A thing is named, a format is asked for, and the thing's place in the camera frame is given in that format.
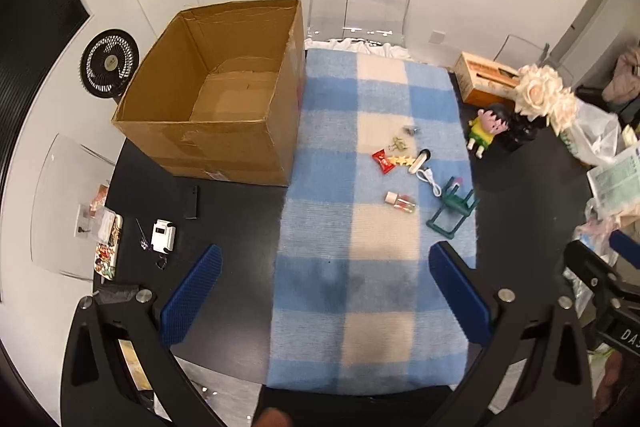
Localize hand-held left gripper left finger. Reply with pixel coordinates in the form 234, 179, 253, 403
61, 243, 223, 427

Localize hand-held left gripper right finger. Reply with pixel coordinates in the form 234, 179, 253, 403
429, 241, 596, 427

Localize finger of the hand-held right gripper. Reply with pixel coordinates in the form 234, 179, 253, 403
609, 229, 640, 270
562, 241, 640, 304

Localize green toy stool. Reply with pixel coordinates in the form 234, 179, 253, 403
426, 184, 480, 240

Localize small clear bottle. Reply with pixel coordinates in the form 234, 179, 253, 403
384, 191, 417, 214

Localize white cable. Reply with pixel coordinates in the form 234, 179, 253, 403
416, 168, 443, 198

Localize white oblong gadget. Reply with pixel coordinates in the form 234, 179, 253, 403
407, 148, 433, 175

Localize red candy packet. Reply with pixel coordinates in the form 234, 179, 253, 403
371, 149, 396, 175

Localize brown cardboard box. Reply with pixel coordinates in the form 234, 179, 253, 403
111, 0, 307, 188

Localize person's right hand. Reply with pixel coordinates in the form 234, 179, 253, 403
594, 352, 640, 427

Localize white black small device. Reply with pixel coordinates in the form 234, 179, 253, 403
150, 219, 177, 254

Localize colourful snack packets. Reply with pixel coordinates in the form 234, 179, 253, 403
95, 213, 125, 283

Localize small clear plastic bags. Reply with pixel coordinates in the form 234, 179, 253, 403
75, 202, 117, 240

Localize clear plastic bag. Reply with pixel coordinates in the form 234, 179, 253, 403
560, 99, 623, 168

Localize black vase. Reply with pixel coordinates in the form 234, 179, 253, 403
500, 107, 548, 152

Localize cartoon doll yellow shirt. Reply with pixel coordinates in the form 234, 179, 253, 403
467, 103, 511, 158

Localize pink clothes pile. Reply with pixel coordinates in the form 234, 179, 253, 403
601, 41, 640, 105

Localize cream artificial flower bouquet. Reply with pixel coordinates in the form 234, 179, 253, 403
514, 64, 580, 138

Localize blue white checked blanket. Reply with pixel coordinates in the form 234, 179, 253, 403
265, 48, 478, 395

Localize orange cardboard carton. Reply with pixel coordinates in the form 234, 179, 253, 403
454, 52, 523, 108

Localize black round fan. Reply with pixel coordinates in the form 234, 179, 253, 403
79, 28, 140, 98

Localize white frilled seat cushion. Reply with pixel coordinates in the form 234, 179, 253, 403
305, 38, 413, 60

